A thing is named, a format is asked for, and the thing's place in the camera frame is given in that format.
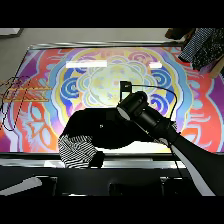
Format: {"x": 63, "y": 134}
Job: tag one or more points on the silver frame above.
{"x": 140, "y": 164}

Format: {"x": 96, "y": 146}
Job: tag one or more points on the brown garment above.
{"x": 176, "y": 33}

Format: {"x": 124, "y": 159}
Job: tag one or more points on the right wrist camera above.
{"x": 124, "y": 89}

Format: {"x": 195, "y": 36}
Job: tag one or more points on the black white dotted garment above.
{"x": 203, "y": 46}

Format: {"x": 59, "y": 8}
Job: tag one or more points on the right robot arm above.
{"x": 200, "y": 160}

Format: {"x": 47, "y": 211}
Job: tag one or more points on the black shirt with white print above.
{"x": 100, "y": 130}

